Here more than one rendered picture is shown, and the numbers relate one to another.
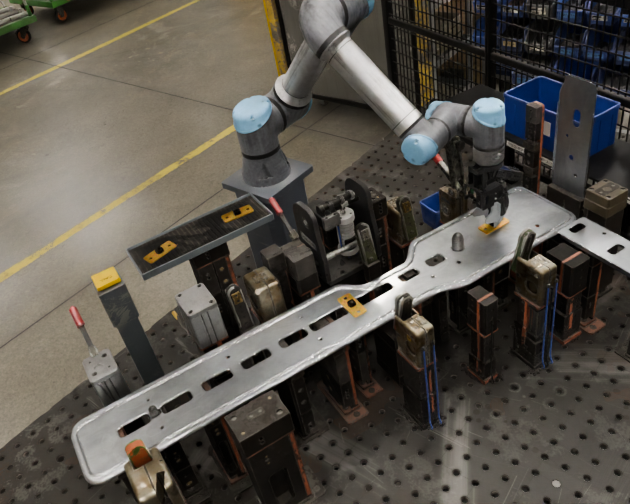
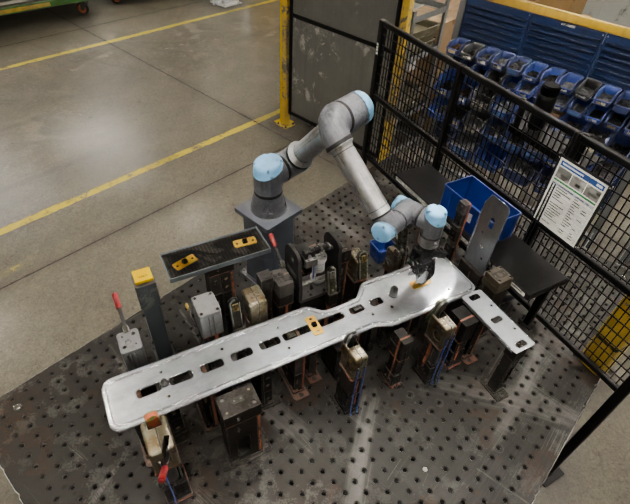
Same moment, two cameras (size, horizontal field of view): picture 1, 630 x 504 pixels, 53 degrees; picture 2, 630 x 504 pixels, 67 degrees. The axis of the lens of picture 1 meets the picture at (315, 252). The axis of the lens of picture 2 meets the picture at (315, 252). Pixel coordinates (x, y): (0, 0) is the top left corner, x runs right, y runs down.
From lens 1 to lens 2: 0.29 m
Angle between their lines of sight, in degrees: 7
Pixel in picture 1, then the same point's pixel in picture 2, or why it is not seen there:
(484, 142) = (428, 234)
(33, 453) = (64, 381)
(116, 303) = (146, 294)
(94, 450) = (117, 405)
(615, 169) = (507, 258)
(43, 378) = (67, 302)
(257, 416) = (238, 402)
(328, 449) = (278, 417)
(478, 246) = (407, 297)
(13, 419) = (40, 330)
